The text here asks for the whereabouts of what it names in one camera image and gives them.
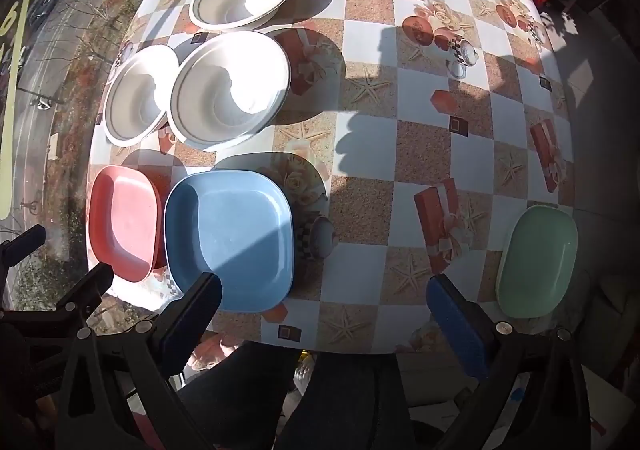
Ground green square plate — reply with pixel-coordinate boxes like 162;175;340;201
495;204;579;319

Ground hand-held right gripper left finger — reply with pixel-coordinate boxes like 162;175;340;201
55;271;223;450

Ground person's dark trousers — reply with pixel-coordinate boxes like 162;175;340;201
175;342;416;450

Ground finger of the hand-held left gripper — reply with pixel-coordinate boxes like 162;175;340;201
0;261;115;331
0;224;47;267

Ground red square plate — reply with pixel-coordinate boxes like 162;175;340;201
87;165;163;282

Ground blue square plate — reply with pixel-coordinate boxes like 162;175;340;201
164;170;295;313

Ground white paper sheet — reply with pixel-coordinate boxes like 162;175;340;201
580;365;640;450

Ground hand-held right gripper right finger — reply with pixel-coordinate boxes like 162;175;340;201
426;273;593;450

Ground checkered patterned tablecloth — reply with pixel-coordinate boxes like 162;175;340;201
86;0;576;356

